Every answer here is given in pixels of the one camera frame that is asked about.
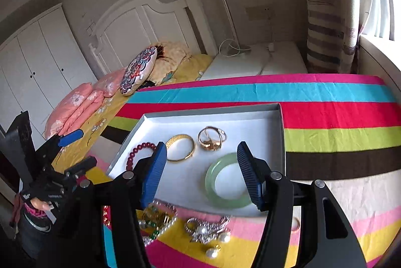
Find multicoloured stone bead bracelet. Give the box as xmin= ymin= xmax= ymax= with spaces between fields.
xmin=139 ymin=219 xmax=162 ymax=246

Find red bead bracelet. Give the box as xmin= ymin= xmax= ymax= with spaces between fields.
xmin=126 ymin=143 xmax=157 ymax=171

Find round patterned cushion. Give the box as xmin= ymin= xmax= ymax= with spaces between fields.
xmin=120 ymin=46 xmax=158 ymax=96

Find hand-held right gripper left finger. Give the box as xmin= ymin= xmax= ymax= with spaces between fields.
xmin=35 ymin=142 xmax=167 ymax=268

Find grey cardboard tray box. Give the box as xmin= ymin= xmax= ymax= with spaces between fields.
xmin=106 ymin=103 xmax=286 ymax=218

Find printed striped curtain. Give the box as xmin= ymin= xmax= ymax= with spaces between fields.
xmin=294 ymin=0 xmax=395 ymax=74

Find gold bangle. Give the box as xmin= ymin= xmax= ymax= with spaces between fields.
xmin=165 ymin=134 xmax=196 ymax=162

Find white nightstand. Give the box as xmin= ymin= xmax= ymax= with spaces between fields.
xmin=199 ymin=41 xmax=309 ymax=80

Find peach floral blanket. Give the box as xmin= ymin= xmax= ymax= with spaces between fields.
xmin=147 ymin=41 xmax=193 ymax=85

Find beige wall socket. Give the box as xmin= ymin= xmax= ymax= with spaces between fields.
xmin=244 ymin=6 xmax=276 ymax=22

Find gold interlocked ring bangles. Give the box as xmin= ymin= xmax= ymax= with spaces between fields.
xmin=197 ymin=126 xmax=227 ymax=151

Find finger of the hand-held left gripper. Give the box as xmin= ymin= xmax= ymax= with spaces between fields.
xmin=64 ymin=157 xmax=97 ymax=181
xmin=47 ymin=129 xmax=84 ymax=156

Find white wooden headboard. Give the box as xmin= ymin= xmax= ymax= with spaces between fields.
xmin=88 ymin=0 xmax=217 ymax=77

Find person's left hand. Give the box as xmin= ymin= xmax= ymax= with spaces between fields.
xmin=30 ymin=197 xmax=54 ymax=213

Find rainbow striped bed sheet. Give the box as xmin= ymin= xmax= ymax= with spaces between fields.
xmin=84 ymin=74 xmax=401 ymax=268

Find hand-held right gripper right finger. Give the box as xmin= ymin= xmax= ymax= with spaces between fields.
xmin=237 ymin=141 xmax=368 ymax=268

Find pink floral pillow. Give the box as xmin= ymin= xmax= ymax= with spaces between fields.
xmin=94 ymin=67 xmax=127 ymax=97

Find green jade bangle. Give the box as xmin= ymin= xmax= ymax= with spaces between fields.
xmin=205 ymin=153 xmax=253 ymax=210

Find white wardrobe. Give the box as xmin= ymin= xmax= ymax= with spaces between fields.
xmin=0 ymin=3 xmax=97 ymax=143

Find pink floral folded quilt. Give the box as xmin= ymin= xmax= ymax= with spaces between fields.
xmin=45 ymin=83 xmax=104 ymax=140

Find white cable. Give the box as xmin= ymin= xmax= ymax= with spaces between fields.
xmin=218 ymin=38 xmax=253 ymax=57

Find grey pearl pendant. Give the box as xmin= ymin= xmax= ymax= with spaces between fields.
xmin=205 ymin=244 xmax=221 ymax=259

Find silver rhinestone brooch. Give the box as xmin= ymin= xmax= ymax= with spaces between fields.
xmin=185 ymin=215 xmax=231 ymax=244

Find beige window sill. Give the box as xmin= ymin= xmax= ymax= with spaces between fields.
xmin=359 ymin=34 xmax=401 ymax=105

